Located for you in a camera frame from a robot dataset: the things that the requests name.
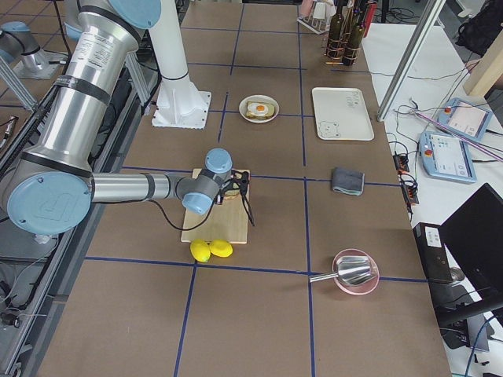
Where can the bread slice with fried egg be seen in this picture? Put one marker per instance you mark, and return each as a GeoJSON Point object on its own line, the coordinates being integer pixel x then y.
{"type": "Point", "coordinates": [259, 110]}

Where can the white wire cup rack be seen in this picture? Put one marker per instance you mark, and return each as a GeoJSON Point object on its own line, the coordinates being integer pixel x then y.
{"type": "Point", "coordinates": [316, 15]}

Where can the green wine bottle middle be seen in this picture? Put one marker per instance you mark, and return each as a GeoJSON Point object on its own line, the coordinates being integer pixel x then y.
{"type": "Point", "coordinates": [336, 25]}

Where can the black monitor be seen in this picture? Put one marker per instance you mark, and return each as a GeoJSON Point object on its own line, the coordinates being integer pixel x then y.
{"type": "Point", "coordinates": [473, 235]}

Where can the teach pendant far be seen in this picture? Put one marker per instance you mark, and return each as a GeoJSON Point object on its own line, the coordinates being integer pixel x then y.
{"type": "Point", "coordinates": [465, 118]}

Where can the teach pendant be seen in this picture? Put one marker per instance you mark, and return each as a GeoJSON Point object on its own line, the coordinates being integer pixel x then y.
{"type": "Point", "coordinates": [446, 157]}
{"type": "Point", "coordinates": [465, 118]}

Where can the wooden cutting board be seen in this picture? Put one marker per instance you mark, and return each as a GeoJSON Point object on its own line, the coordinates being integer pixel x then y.
{"type": "Point", "coordinates": [228, 221]}

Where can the cream serving tray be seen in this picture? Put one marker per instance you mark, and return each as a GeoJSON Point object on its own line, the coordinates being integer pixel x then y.
{"type": "Point", "coordinates": [341, 114]}

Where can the white plate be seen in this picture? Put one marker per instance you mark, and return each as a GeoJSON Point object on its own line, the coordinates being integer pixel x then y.
{"type": "Point", "coordinates": [258, 98]}

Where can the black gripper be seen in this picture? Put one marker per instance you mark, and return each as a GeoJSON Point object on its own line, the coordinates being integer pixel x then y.
{"type": "Point", "coordinates": [227, 194]}

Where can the grey folded cloth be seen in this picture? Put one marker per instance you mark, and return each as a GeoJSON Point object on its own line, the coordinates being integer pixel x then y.
{"type": "Point", "coordinates": [350, 182]}

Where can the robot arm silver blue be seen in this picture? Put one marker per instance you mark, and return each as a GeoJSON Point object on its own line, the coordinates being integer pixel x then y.
{"type": "Point", "coordinates": [33, 62]}
{"type": "Point", "coordinates": [52, 187]}

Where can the green wine bottle front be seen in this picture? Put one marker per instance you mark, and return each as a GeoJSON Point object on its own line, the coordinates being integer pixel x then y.
{"type": "Point", "coordinates": [355, 38]}

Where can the copper wire bottle rack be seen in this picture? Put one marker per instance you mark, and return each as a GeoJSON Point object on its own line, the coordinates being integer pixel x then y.
{"type": "Point", "coordinates": [344, 36]}

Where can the green wine bottle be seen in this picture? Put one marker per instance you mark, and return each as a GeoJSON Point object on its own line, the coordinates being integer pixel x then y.
{"type": "Point", "coordinates": [355, 38]}
{"type": "Point", "coordinates": [336, 25]}

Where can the teach pendant near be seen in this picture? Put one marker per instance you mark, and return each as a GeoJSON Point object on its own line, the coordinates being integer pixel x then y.
{"type": "Point", "coordinates": [446, 157]}

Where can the pink bowl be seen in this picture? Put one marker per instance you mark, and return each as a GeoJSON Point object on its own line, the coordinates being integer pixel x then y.
{"type": "Point", "coordinates": [365, 288]}

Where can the yellow lemon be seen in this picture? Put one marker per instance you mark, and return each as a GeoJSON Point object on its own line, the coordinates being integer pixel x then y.
{"type": "Point", "coordinates": [221, 248]}
{"type": "Point", "coordinates": [200, 250]}

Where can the aluminium frame post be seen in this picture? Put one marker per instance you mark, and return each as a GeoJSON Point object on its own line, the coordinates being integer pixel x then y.
{"type": "Point", "coordinates": [418, 38]}

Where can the black computer box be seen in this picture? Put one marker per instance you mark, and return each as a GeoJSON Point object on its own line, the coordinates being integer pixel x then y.
{"type": "Point", "coordinates": [432, 253]}

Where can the metal scoop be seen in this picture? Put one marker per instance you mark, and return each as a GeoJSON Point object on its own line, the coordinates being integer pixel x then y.
{"type": "Point", "coordinates": [349, 271]}

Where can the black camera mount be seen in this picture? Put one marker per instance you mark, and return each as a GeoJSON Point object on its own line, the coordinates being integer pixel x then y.
{"type": "Point", "coordinates": [240, 182]}

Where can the yellow lemon right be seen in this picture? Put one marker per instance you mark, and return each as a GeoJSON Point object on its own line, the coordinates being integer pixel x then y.
{"type": "Point", "coordinates": [221, 248]}

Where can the yellow lemon left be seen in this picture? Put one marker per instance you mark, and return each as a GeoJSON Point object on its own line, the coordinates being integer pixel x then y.
{"type": "Point", "coordinates": [200, 250]}

